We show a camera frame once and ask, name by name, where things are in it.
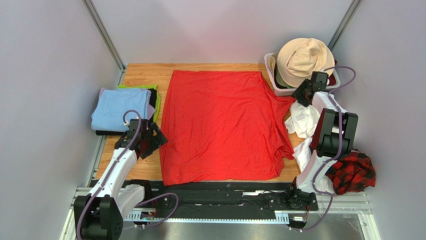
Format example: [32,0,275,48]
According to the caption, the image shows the aluminium frame rail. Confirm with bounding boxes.
[59,186,382,240]

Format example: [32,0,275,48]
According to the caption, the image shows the white perforated plastic basket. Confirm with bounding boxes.
[264,52,341,97]

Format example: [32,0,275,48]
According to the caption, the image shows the dark red garment in basket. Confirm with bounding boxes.
[324,66,338,89]

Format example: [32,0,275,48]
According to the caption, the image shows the folded light blue shirt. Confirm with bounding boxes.
[91,87,152,133]

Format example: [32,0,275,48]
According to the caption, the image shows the red black plaid shirt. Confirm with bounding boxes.
[326,149,376,195]

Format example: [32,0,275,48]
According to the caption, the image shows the white crumpled shirt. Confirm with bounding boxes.
[284,102,337,194]

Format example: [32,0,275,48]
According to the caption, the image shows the folded black garment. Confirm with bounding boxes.
[95,87,159,137]

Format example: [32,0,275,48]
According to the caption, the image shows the folded lime green shorts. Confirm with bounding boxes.
[117,84,161,122]

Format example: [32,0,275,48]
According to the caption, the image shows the red t-shirt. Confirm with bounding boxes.
[159,70,294,186]

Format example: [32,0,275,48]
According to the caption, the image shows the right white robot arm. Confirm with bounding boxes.
[286,71,359,209]

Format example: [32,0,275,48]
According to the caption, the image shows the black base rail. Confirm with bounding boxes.
[122,180,319,221]

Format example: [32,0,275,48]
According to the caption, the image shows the beige bucket hat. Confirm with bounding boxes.
[277,38,336,88]

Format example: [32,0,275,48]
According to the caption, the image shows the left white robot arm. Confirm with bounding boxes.
[73,119,168,240]

